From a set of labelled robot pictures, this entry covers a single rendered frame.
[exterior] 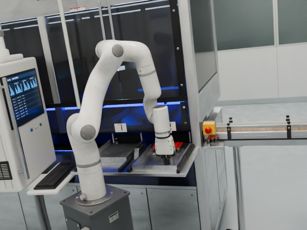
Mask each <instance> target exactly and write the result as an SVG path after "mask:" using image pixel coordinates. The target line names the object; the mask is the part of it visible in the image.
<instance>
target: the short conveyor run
mask: <svg viewBox="0 0 307 230"><path fill-rule="evenodd" d="M289 117H290V116H289V115H286V118H287V119H286V121H275V122H244V123H233V121H232V117H229V119H230V121H229V123H216V128H217V131H216V133H215V134H214V135H218V137H219V141H225V146H301V145H307V120H306V121H290V119H289ZM207 137H208V135H204V141H207V140H206V139H207Z"/></svg>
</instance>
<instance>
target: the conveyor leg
mask: <svg viewBox="0 0 307 230"><path fill-rule="evenodd" d="M228 147H233V163H234V176H235V188H236V201H237V214H238V230H246V227H245V213H244V198H243V179H242V165H241V151H240V147H243V146H228Z"/></svg>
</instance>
